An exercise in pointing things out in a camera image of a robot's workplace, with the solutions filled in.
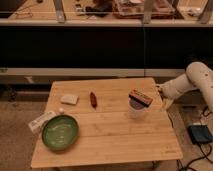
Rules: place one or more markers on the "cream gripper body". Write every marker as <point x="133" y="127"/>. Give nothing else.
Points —
<point x="167" y="103"/>

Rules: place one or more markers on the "green ceramic bowl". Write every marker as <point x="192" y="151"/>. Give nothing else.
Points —
<point x="60" y="132"/>

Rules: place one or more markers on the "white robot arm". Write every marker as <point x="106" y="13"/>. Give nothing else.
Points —
<point x="197" y="76"/>

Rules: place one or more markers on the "brown chocolate bar box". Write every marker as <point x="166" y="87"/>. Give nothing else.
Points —
<point x="140" y="97"/>

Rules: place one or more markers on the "clear plastic cup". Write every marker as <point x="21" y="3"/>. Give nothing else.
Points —
<point x="135" y="107"/>

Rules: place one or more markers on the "black power adapter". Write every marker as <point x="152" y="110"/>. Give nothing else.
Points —
<point x="200" y="134"/>

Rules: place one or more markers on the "wooden folding table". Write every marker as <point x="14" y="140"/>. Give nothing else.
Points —
<point x="107" y="133"/>

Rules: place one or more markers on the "red sausage toy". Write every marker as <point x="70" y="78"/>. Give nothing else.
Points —
<point x="93" y="100"/>

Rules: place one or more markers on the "white sponge block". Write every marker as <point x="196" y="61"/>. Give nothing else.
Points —
<point x="69" y="99"/>

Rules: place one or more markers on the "white plastic bottle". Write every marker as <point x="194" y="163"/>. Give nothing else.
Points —
<point x="37" y="124"/>

